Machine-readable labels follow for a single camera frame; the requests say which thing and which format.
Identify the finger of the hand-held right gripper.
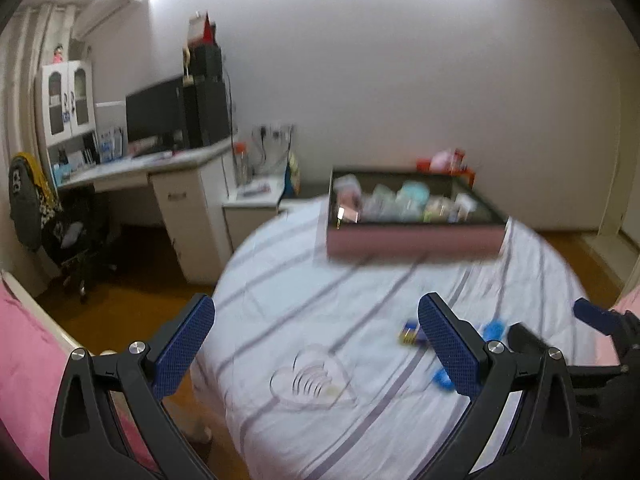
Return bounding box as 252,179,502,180
508,322,630,379
573,297,640,367

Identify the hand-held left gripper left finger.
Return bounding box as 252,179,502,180
49,293,216,480

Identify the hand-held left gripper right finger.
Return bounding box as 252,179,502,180
416,292,584,480

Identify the pink storage box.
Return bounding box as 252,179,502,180
325,167,510,262

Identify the long blue case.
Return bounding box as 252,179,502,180
432,319,506,391

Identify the pink blanket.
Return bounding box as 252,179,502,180
595,284,640,367

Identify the striped white tablecloth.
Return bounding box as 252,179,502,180
192,195,601,480

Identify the white desk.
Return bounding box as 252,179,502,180
50,139,236,286

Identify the black office chair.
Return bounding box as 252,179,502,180
7,152,120,302

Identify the low white side cabinet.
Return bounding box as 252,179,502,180
222,177,289,252

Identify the pink bed sheet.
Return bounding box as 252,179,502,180
0,272,168,480

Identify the red storage crate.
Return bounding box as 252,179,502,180
417,157,477,191

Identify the clear bottle red cap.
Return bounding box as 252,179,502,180
235,142,251,186

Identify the yellow blue snack bag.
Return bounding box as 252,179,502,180
285,152,301,196

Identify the blue white box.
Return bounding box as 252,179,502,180
99,127,124,162

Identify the grey yellow jacket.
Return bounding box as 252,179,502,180
7,152,56,251

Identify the black monitor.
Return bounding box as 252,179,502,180
125,77,188,150

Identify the black computer tower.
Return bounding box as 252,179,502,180
182,77,232,149

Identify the white glass-door cabinet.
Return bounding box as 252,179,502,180
35,60,99,150

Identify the black speaker box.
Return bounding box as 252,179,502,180
189,46,223,81

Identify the striped beige curtain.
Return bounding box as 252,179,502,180
0,4,76,273

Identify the red white desk calendar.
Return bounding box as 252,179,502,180
188,12,217,47

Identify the white air conditioner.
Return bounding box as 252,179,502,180
74,0,137,37

